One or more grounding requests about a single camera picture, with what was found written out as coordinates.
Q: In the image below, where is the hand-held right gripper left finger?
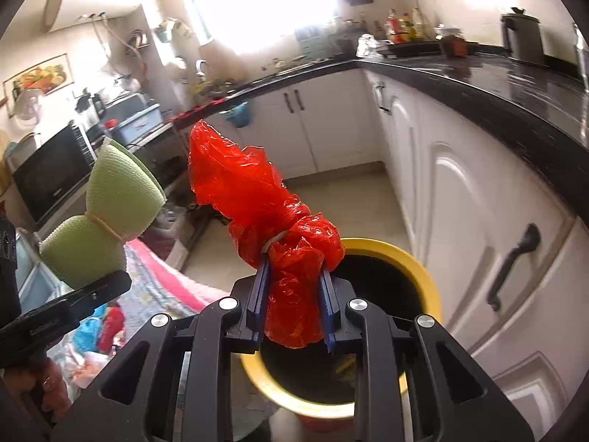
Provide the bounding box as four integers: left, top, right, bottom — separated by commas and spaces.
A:
50, 262, 273, 442

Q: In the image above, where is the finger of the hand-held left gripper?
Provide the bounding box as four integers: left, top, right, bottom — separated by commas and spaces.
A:
46, 270, 133, 314

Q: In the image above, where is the grey electric kettle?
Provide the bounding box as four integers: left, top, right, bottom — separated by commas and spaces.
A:
501, 7, 546, 63

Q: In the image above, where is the red plastic bag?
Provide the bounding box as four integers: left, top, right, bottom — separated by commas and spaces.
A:
188, 120, 346, 350

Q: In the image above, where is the person's left hand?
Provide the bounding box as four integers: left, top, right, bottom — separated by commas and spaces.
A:
9, 357, 72, 427

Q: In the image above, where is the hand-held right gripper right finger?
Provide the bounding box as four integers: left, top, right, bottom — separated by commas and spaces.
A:
320, 267, 537, 442

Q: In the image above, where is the white water heater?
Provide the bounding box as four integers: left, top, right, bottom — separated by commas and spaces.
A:
43, 0, 148, 34

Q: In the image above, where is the green foam net sleeve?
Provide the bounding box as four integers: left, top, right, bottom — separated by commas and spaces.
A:
39, 137, 167, 290

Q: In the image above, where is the teal small drawer organiser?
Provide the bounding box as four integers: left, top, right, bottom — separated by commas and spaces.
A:
297, 25, 334, 58

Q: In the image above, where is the black frying pan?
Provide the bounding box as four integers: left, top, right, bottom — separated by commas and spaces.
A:
375, 41, 442, 58

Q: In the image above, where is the white sink cabinet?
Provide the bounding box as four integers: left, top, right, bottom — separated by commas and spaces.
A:
172, 68, 385, 180

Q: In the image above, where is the brown jar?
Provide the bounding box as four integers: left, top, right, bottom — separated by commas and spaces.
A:
439, 36, 466, 58

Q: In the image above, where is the white teapot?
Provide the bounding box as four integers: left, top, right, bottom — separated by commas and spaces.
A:
163, 55, 189, 79

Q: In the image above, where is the blue hanging basket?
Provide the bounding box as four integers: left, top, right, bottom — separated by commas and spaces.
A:
225, 101, 254, 129

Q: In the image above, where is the row of condiment bottles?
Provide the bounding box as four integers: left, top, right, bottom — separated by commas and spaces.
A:
356, 7, 428, 46

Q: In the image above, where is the white water hose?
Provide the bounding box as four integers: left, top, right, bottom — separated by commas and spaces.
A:
92, 14, 116, 70

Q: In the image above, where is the grey-blue plastic dish box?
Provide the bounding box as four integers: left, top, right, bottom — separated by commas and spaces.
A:
110, 93, 163, 145

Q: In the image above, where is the green wall-mounted holder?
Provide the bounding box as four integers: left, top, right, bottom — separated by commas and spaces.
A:
154, 18, 194, 44

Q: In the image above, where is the wooden cutting board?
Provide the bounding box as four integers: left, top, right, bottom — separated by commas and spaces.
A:
199, 39, 244, 84

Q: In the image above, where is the white desk fan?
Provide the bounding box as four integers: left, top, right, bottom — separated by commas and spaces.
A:
11, 90, 47, 125

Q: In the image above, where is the framed fruit wall picture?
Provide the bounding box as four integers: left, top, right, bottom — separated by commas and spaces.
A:
2, 53, 75, 119

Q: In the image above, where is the white arched-door cabinet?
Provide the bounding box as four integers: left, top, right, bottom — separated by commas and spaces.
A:
363, 69, 589, 424

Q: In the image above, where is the dark floor mat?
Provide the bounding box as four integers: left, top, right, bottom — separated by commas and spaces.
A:
181, 196, 231, 228

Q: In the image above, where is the black microwave oven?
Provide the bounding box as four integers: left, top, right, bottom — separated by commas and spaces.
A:
11, 122, 97, 226

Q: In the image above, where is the pink floral blanket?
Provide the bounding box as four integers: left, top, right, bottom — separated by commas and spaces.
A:
46, 238, 233, 401

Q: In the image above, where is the yellow-rimmed trash bin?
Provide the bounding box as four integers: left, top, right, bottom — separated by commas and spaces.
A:
239, 238, 444, 434

